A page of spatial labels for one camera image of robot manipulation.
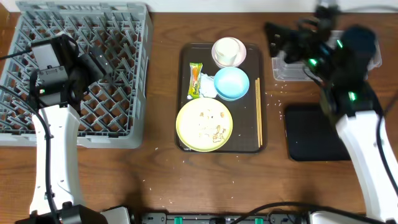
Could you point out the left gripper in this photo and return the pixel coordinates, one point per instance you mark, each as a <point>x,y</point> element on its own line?
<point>92,63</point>

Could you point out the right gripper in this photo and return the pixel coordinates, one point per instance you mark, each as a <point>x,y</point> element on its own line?
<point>286,43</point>

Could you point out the light blue bowl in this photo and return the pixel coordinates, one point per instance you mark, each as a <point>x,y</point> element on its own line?
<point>231,83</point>

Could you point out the green snack wrapper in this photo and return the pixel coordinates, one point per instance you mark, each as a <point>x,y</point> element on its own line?
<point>195,81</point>

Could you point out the white tissue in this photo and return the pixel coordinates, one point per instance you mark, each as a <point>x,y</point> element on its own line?
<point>207,88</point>

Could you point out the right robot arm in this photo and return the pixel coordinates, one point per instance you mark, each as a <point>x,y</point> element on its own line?
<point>349,102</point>

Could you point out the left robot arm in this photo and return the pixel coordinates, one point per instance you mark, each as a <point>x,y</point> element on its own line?
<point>57,195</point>

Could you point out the clear plastic bin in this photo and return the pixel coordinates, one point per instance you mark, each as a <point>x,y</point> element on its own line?
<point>284,72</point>

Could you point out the grey plastic dish rack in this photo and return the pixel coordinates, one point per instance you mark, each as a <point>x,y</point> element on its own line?
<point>119,34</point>

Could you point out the cream plastic cup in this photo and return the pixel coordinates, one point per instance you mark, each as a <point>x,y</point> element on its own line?
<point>226,50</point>

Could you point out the black tray bin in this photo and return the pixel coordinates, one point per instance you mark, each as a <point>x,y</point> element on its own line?
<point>310,136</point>

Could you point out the dark brown serving tray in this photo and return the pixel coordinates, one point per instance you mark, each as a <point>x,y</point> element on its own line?
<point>244,135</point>

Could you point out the yellow plate with crumbs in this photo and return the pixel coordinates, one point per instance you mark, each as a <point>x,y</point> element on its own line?
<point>204,124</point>

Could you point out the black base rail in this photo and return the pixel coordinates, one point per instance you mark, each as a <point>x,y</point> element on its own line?
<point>277,217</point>

